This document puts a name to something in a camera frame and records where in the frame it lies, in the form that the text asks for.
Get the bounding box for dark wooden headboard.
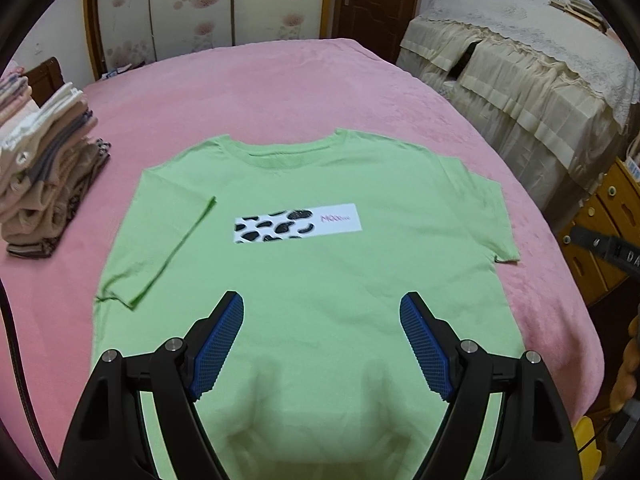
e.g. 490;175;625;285
25;57;67;94

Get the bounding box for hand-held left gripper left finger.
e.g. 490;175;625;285
57;290;246;480

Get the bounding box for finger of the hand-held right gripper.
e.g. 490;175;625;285
570;225;640;279

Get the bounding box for braided tan rope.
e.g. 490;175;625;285
611;317;640;417

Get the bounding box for black cable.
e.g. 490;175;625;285
0;280;59;480

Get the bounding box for white lace cover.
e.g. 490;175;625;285
417;0;640;131

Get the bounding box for floral panel wardrobe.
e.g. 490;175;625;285
82;0;335;81

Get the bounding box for yellow wooden cabinet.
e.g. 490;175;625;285
555;155;640;307

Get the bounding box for cream lace-covered furniture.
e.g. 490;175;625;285
397;15;637;221

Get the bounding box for pink blanket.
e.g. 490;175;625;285
0;39;603;480

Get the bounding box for pile of books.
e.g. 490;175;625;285
550;0;609;34

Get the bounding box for stack of folded clothes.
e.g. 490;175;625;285
0;82;112;260

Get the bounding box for light green t-shirt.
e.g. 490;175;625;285
91;129;525;480

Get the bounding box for brown wooden door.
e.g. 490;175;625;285
332;0;426;61

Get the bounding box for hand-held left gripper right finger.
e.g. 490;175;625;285
398;291;584;480

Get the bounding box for yellow plastic object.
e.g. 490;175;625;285
574;412;609;480

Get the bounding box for folded striped pink cloths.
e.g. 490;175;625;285
0;60;34;127

